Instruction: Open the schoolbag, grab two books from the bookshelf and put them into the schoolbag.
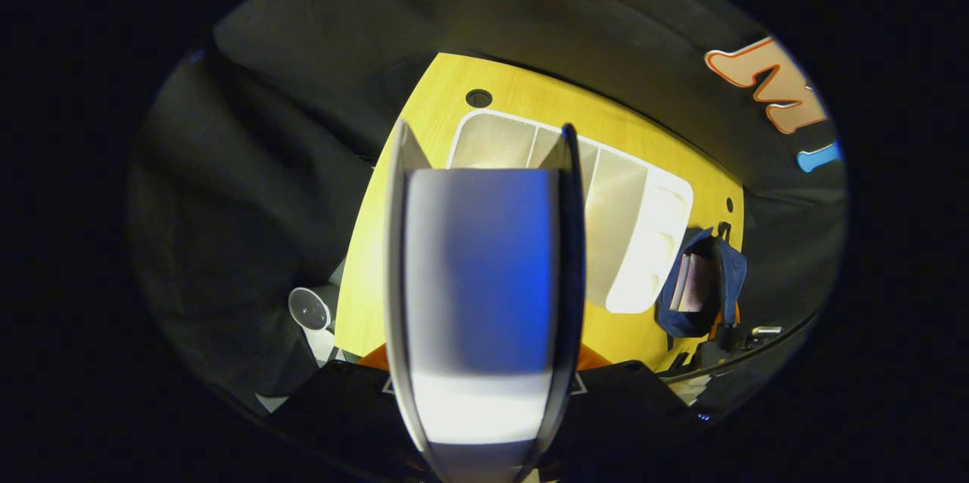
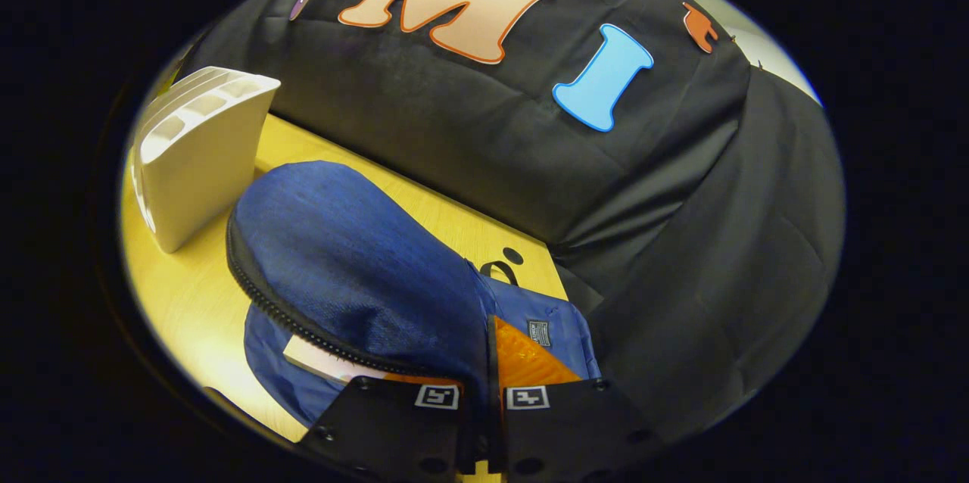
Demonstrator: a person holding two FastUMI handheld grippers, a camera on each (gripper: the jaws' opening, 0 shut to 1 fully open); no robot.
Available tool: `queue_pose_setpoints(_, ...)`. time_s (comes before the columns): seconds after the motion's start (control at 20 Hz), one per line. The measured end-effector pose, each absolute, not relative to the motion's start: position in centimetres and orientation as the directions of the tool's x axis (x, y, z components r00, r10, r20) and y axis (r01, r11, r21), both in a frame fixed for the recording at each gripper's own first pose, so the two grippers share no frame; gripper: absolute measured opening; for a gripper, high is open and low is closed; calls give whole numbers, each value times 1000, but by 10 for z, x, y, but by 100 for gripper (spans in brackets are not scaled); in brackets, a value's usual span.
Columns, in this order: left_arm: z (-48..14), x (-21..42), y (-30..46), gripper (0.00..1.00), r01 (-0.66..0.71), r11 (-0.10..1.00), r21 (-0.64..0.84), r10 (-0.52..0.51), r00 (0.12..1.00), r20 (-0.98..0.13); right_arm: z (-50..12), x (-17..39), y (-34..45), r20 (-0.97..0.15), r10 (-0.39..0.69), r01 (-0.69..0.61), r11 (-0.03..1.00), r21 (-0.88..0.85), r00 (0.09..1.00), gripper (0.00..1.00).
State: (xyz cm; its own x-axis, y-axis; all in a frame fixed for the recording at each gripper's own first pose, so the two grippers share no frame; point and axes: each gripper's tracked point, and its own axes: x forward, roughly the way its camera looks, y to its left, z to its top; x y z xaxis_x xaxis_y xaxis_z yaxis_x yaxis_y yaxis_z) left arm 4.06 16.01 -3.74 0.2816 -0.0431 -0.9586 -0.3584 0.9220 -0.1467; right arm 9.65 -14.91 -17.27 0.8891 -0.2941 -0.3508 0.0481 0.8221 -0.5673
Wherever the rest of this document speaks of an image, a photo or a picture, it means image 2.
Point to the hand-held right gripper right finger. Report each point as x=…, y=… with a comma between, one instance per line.
x=560, y=430

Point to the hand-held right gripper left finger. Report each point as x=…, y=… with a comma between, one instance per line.
x=394, y=434

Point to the pink purple book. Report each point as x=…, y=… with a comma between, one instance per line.
x=318, y=362

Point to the blue schoolbag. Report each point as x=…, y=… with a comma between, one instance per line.
x=348, y=241

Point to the white bookshelf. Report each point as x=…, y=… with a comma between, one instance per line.
x=204, y=157

